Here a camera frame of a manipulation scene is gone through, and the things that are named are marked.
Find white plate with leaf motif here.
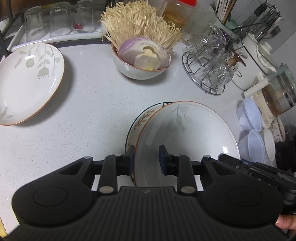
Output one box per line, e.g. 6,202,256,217
133,101,240,187

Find brown rimmed patterned plate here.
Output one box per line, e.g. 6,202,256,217
125,102,179,187

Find translucent blue plastic bowl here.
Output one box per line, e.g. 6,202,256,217
238,130,265,163
236,97,263,132

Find small white bowl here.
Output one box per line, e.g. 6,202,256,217
263,128,276,161

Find white plate green leaf pattern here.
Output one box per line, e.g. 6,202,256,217
1,43,65,126

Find person's right hand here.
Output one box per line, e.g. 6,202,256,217
275,215,296,231

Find speckled bowl with grains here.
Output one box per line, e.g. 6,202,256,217
269,117,286,143

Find white bowl with vegetables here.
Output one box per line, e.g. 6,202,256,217
111,44,168,80

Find glass tea kettle on base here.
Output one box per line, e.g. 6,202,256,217
244,65,295,126

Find halved purple onion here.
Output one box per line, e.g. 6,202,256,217
118,37,170,71

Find white electric cooking pot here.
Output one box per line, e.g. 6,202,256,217
233,33,278,91

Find yellow dish cloth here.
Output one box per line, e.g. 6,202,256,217
0,218,7,237

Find enoki mushroom bunch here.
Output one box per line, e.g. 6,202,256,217
99,1,182,52

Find clear glass red print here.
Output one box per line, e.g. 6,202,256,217
73,1,94,33

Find green chopstick holder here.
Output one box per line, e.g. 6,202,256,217
211,0,236,35

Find clear drinking glass middle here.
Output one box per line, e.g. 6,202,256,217
50,1,72,37

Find clear drinking glass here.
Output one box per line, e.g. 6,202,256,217
50,1,72,37
25,6,46,42

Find white drip tray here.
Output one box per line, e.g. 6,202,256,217
8,24,106,52

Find black metal dish rack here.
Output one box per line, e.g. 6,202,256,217
1,11,25,59

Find clear drinking glass left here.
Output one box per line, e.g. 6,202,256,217
25,6,46,42

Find wire glass cup rack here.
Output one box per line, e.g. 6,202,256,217
182,26,242,95

